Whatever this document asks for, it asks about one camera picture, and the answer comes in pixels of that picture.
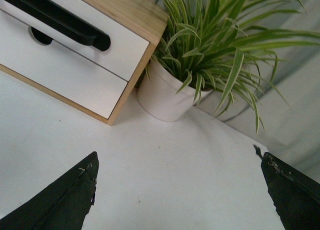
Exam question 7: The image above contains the wooden drawer cabinet frame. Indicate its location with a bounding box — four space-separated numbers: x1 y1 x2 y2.
0 0 167 125

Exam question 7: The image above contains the green spider plant right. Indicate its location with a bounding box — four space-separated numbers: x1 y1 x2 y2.
152 0 320 129

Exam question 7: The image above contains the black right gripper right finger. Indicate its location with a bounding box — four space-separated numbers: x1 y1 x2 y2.
260 152 320 229

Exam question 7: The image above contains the white pot right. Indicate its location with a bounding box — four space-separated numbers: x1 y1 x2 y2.
137 60 211 122

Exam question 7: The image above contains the black drawer handle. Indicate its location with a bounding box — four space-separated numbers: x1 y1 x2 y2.
4 0 111 52

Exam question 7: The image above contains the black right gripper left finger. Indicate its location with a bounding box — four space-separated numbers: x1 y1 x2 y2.
0 151 99 229

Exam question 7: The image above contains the white drawer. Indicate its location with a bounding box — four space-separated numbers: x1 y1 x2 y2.
0 0 149 81
0 12 127 118

